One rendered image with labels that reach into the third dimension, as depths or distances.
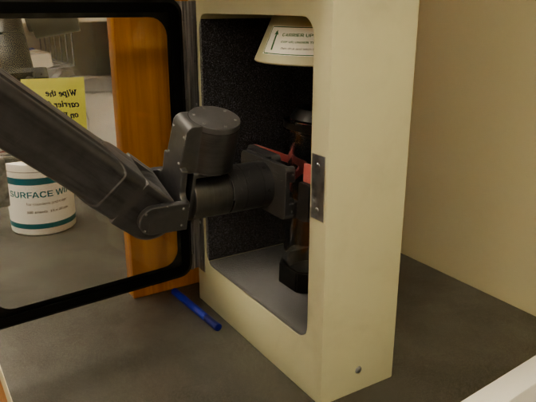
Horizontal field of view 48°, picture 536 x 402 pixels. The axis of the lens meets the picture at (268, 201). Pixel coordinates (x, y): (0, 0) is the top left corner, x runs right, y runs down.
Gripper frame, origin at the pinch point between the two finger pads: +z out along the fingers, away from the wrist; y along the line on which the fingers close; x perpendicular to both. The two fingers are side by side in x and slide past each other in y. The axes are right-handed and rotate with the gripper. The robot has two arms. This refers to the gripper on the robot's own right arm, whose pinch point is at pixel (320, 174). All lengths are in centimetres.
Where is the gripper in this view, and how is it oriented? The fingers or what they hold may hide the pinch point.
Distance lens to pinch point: 78.8
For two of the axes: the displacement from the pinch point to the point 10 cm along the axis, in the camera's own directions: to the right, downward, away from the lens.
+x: -0.2, 9.5, 3.1
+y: -5.5, -2.7, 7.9
